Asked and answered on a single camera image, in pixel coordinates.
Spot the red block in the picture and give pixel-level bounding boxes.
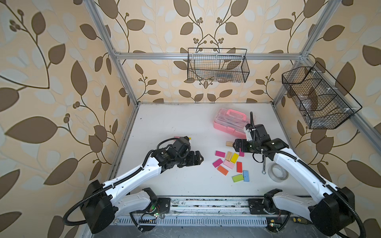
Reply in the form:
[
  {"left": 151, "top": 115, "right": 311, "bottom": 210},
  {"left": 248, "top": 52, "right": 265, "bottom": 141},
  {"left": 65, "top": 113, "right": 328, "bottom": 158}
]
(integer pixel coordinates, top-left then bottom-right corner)
[{"left": 236, "top": 162, "right": 243, "bottom": 173}]

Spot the pink plastic storage box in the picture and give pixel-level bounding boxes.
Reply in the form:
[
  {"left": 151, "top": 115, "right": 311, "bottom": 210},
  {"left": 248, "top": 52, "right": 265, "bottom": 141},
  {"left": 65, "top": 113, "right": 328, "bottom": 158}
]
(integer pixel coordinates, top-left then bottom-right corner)
[{"left": 213, "top": 108, "right": 250, "bottom": 139}]

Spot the yellow block in pile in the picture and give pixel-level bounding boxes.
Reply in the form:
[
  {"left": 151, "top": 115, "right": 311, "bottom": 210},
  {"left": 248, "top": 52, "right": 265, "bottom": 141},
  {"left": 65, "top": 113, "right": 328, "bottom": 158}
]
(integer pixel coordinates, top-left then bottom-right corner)
[{"left": 230, "top": 153, "right": 239, "bottom": 164}]

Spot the flat magenta block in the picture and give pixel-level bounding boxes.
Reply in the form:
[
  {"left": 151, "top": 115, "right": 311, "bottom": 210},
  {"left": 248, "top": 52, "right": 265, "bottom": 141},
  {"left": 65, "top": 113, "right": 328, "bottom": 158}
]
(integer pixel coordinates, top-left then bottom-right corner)
[{"left": 215, "top": 151, "right": 226, "bottom": 158}]

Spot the black wire basket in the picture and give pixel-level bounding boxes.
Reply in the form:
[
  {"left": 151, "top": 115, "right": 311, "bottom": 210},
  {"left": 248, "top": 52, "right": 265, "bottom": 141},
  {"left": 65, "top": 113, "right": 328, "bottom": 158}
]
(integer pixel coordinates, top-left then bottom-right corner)
[
  {"left": 187, "top": 47, "right": 250, "bottom": 83},
  {"left": 282, "top": 62, "right": 362, "bottom": 130}
]

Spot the natural wood block in pile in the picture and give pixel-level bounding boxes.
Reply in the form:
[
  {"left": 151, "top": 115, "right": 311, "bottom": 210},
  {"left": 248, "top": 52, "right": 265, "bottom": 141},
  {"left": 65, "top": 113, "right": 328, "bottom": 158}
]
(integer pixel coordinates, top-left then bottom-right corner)
[{"left": 225, "top": 151, "right": 234, "bottom": 161}]

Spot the right black wire basket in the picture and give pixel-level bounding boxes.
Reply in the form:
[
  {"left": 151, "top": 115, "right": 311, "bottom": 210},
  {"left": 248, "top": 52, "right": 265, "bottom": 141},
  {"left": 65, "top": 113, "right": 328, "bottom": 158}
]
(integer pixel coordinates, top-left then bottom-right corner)
[{"left": 282, "top": 62, "right": 362, "bottom": 130}]

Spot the orange block in pile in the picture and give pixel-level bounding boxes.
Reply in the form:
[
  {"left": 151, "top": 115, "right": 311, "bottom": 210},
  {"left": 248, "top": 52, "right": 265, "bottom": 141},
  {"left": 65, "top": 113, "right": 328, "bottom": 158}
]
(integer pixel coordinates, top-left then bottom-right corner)
[{"left": 217, "top": 166, "right": 229, "bottom": 176}]

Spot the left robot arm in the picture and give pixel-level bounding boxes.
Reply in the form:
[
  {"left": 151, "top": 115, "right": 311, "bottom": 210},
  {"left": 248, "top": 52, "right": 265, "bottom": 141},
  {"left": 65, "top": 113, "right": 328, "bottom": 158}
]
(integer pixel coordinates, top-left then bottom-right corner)
[{"left": 63, "top": 136, "right": 204, "bottom": 234}]

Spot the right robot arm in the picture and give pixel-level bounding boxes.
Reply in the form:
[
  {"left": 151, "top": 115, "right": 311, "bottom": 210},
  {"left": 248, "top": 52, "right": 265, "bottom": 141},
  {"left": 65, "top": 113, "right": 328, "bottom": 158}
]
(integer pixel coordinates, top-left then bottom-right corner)
[{"left": 233, "top": 123, "right": 367, "bottom": 238}]

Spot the light pink block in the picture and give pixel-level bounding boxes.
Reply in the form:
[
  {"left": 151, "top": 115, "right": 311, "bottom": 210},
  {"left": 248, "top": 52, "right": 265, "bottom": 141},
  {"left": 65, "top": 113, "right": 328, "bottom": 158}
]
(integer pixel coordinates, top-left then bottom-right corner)
[{"left": 223, "top": 160, "right": 235, "bottom": 169}]

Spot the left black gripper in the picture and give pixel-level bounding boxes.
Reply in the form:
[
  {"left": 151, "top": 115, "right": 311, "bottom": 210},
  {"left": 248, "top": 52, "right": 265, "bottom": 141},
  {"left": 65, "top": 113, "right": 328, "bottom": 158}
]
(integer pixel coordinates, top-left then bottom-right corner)
[{"left": 174, "top": 151, "right": 205, "bottom": 167}]

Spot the yellow black screwdriver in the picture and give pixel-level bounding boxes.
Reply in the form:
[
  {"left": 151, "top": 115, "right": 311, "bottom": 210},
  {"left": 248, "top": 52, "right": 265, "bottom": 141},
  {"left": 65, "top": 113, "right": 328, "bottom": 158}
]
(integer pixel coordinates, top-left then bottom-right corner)
[{"left": 293, "top": 217, "right": 312, "bottom": 225}]

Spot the white tape roll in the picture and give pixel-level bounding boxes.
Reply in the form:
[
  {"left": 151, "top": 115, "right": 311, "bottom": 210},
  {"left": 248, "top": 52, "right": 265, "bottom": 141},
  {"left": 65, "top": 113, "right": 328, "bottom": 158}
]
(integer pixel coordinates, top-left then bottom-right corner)
[{"left": 268, "top": 164, "right": 289, "bottom": 183}]

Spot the green block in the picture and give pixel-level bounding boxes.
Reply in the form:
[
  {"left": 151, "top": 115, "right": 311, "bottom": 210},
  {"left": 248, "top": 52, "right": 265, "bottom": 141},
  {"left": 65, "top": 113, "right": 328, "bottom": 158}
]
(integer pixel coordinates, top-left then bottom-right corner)
[{"left": 232, "top": 174, "right": 244, "bottom": 182}]

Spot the blue block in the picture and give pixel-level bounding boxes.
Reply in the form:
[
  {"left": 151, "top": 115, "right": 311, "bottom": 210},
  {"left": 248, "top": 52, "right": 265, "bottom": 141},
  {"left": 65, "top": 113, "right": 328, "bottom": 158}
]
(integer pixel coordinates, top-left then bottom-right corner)
[{"left": 243, "top": 170, "right": 250, "bottom": 182}]

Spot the back black wire basket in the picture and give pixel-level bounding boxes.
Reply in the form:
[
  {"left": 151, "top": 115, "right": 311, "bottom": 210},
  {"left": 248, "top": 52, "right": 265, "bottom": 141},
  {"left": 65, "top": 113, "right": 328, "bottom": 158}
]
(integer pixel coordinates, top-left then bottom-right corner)
[{"left": 187, "top": 47, "right": 250, "bottom": 83}]

